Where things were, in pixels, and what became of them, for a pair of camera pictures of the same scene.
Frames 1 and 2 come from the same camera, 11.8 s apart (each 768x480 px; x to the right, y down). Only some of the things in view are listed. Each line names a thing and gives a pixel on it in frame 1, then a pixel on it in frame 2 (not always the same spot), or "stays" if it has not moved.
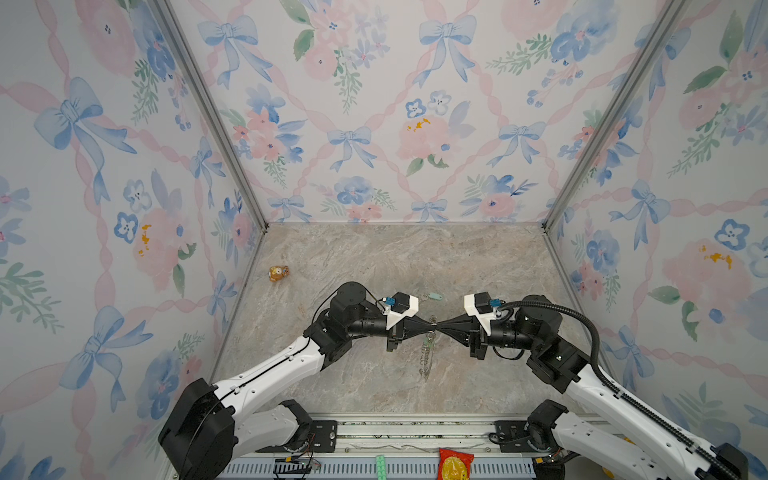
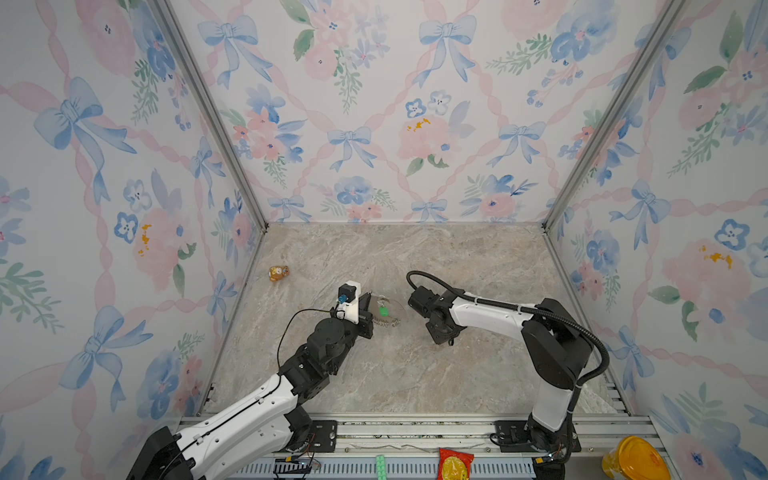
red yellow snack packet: [453, 465] stays
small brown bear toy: [276, 273] stays
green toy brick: [381, 468] stays
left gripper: [410, 330] → [363, 316]
